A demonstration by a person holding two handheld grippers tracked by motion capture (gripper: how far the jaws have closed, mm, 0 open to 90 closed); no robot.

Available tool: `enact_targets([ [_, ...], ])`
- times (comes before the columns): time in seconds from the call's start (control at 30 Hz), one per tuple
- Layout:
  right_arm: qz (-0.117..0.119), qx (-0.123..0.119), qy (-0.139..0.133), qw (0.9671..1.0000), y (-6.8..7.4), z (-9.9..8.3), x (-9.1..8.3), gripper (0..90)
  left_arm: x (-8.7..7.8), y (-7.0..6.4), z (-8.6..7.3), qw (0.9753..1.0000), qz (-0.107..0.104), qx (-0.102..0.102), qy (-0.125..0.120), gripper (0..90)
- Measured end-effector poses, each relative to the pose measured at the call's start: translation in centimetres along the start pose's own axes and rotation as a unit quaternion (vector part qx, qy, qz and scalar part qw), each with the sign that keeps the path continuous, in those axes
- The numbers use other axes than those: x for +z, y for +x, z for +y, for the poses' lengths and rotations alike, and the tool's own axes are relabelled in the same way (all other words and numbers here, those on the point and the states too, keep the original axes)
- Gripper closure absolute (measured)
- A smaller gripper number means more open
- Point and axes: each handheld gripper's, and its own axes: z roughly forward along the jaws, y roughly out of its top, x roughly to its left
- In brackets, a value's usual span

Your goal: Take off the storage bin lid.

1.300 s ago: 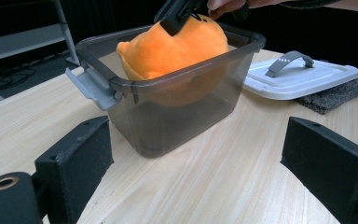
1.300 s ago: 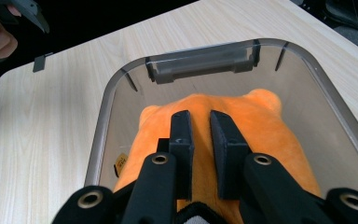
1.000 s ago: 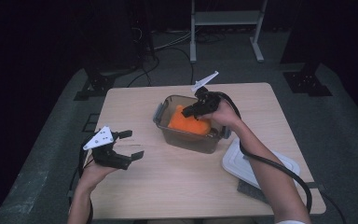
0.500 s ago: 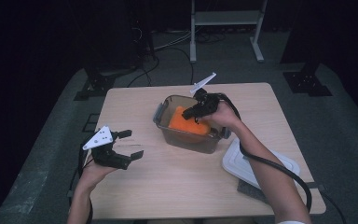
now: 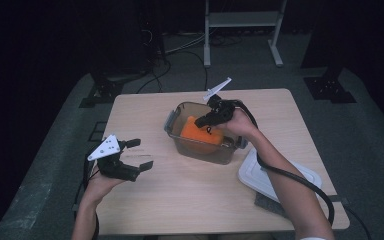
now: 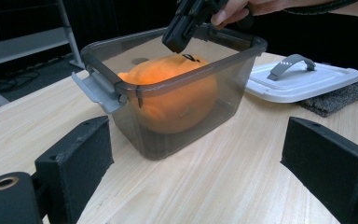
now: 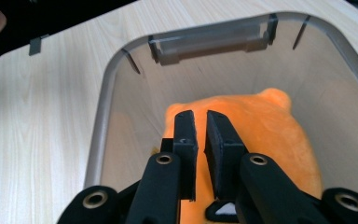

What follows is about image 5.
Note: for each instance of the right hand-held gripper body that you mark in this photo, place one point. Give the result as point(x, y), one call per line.
point(223, 110)

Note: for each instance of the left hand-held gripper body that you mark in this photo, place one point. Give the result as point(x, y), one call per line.
point(116, 168)

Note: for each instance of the orange plush toy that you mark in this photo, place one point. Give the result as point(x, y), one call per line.
point(196, 135)

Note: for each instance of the clear plastic storage box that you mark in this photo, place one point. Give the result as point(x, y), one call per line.
point(210, 155)

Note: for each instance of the grey fluffy cloth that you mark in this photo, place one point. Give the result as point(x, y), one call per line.
point(270, 205)

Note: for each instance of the person's right hand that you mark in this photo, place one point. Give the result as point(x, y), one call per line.
point(241, 125)

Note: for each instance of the person's left hand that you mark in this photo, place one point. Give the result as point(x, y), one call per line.
point(100, 186)

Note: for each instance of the black tape square on floor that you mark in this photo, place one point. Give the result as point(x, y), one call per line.
point(97, 131)

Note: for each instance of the black stand with wide base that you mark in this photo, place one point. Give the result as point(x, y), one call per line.
point(106, 90)

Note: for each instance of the white metal stand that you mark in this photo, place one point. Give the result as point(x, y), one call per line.
point(243, 19)

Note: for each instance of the black stand with flat base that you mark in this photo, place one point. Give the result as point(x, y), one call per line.
point(330, 88)

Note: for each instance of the black tape strip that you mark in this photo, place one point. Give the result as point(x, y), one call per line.
point(341, 200)

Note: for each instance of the person's white shirt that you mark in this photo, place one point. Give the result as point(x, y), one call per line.
point(313, 238)

